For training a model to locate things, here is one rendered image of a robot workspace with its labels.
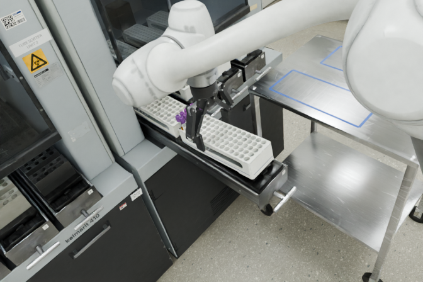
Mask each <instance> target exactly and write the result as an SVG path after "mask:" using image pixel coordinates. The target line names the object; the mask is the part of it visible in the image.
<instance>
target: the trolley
mask: <svg viewBox="0 0 423 282"><path fill-rule="evenodd" d="M342 44H343V41H341V40H337V39H334V38H330V37H326V36H323V35H319V34H317V35H315V36H314V37H313V38H312V39H310V40H309V41H308V42H307V43H305V44H304V45H303V46H301V47H300V48H299V49H298V50H296V51H295V52H293V53H292V54H291V55H290V56H289V57H287V58H286V59H284V61H282V62H281V63H280V64H278V65H277V66H276V67H275V68H273V69H272V70H270V71H269V72H268V73H267V74H265V75H264V76H263V77H261V78H260V79H259V80H258V81H256V82H255V83H254V84H253V85H251V86H250V87H249V88H248V92H249V96H250V102H251V113H252V125H253V131H254V135H257V136H258V137H261V138H262V131H261V117H260V109H259V97H260V98H262V99H265V100H266V101H269V102H271V103H273V104H276V105H278V106H280V107H282V108H284V109H286V110H288V111H291V112H293V113H295V114H297V115H300V116H302V117H304V118H306V119H308V120H310V121H311V128H310V135H309V136H308V137H307V138H306V139H305V140H304V141H303V142H302V143H301V144H300V145H299V146H298V147H297V148H296V149H295V150H294V151H293V152H292V153H291V154H290V155H289V156H288V157H287V158H286V159H285V160H284V161H283V162H282V163H284V164H286V165H287V167H288V180H287V182H285V184H284V185H283V186H282V187H281V188H280V189H279V190H278V191H279V192H280V193H282V194H284V195H286V194H287V192H289V190H290V189H291V188H292V187H293V186H294V187H296V191H295V192H294V193H293V194H292V196H291V197H290V199H291V200H293V201H295V202H296V203H298V204H299V205H301V206H302V207H304V208H306V209H307V210H309V211H310V212H312V213H314V214H315V215H316V216H318V217H320V218H321V219H323V220H325V221H326V222H328V223H329V224H331V225H333V226H334V227H335V228H337V229H339V230H340V231H342V232H344V233H345V234H347V235H348V236H350V237H351V238H353V239H354V240H356V241H358V242H359V243H361V244H362V245H364V246H366V247H367V248H369V249H370V250H372V251H373V252H375V253H377V254H378V257H377V259H376V262H375V266H374V268H373V272H372V273H367V272H366V273H364V274H363V276H362V280H363V282H383V281H382V280H381V279H380V278H381V270H382V268H383V265H384V263H385V259H386V257H387V254H388V251H389V249H390V246H391V244H392V240H393V238H394V236H395V234H396V233H397V232H398V230H399V229H400V227H401V226H402V224H403V223H404V221H405V220H406V218H407V217H408V216H409V217H410V218H411V219H412V220H414V221H415V222H418V223H423V182H422V181H420V180H418V179H416V178H415V177H416V174H417V171H418V169H419V166H420V165H419V162H418V160H417V156H416V153H415V150H414V146H413V144H412V140H411V138H410V135H409V134H407V133H405V132H404V131H402V130H401V129H399V128H398V127H397V126H395V125H394V124H393V123H392V122H391V121H388V120H385V119H383V118H380V117H379V116H376V115H374V114H373V113H371V112H370V111H368V110H367V109H366V108H365V107H363V106H362V105H361V104H360V103H359V102H358V101H357V100H356V98H355V97H354V96H353V95H352V93H351V92H350V90H349V88H348V86H347V84H346V81H345V78H344V73H343V69H342ZM317 124H319V125H322V126H323V127H325V128H328V129H330V130H332V131H334V132H337V133H339V134H341V135H343V136H345V137H347V138H350V139H352V140H354V141H356V142H359V143H361V144H363V145H365V146H367V147H369V148H372V149H374V150H376V151H378V152H381V153H382V154H385V155H387V156H389V157H391V158H394V159H396V160H398V161H400V162H403V163H404V164H406V165H407V168H406V170H405V173H404V172H402V171H399V170H397V169H395V168H393V167H391V166H388V165H386V164H384V163H382V162H380V161H378V160H376V159H374V158H372V157H370V156H368V155H365V154H363V153H361V152H359V151H357V150H355V149H352V148H350V147H348V146H346V145H344V144H342V143H340V142H338V141H336V140H334V139H332V138H329V137H327V136H325V135H323V134H321V133H319V132H317ZM420 197H421V198H420ZM419 199H420V201H419ZM418 201H419V204H418V206H416V204H417V202H418Z"/></svg>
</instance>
